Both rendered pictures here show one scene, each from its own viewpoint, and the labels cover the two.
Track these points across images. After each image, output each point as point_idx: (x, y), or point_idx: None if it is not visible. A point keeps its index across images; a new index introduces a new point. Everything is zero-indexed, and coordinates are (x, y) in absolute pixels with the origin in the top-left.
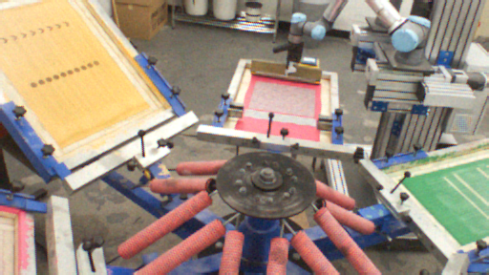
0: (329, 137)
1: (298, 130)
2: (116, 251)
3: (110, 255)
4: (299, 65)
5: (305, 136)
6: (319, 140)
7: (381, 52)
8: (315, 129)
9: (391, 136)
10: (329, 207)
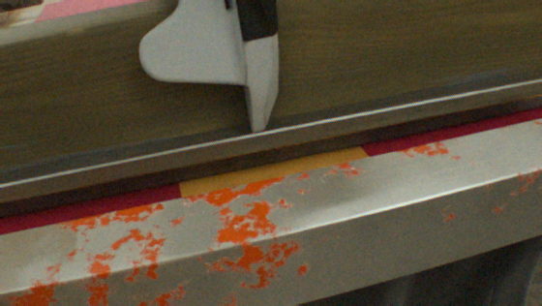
0: (12, 17)
1: (111, 2)
2: (533, 288)
3: (533, 277)
4: (100, 13)
5: (89, 0)
6: (45, 6)
7: None
8: (50, 18)
9: None
10: None
